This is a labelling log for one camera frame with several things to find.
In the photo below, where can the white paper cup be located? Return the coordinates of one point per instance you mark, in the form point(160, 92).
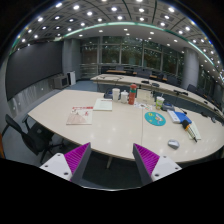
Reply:
point(115, 94)

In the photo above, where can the grey computer mouse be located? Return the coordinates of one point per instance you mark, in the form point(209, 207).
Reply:
point(174, 144)

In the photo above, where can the blue and white box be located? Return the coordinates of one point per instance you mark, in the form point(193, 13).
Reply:
point(178, 117)

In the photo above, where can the grey cabinet box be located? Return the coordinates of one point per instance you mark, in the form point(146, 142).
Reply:
point(60, 82)

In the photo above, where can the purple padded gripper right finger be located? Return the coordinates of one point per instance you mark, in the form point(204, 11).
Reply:
point(151, 166)

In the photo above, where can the clear cup with green drink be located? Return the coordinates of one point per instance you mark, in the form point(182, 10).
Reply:
point(159, 102)

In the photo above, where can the black office chair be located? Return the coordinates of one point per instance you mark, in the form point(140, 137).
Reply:
point(37, 138)

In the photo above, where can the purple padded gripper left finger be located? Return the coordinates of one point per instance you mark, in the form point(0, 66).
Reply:
point(69, 166)

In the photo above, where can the white lidded mug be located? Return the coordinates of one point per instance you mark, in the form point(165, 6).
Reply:
point(124, 96)

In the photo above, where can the red illustrated booklet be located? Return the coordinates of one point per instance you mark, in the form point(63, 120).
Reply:
point(81, 115)

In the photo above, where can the white paper document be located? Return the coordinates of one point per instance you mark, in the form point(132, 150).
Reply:
point(103, 105)

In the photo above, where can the red orange water bottle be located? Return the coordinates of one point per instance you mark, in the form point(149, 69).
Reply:
point(132, 94)

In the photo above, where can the large dark wall screen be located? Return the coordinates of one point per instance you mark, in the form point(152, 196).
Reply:
point(32, 64)

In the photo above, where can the black yellow handheld tool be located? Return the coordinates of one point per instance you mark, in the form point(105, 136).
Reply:
point(186, 126)

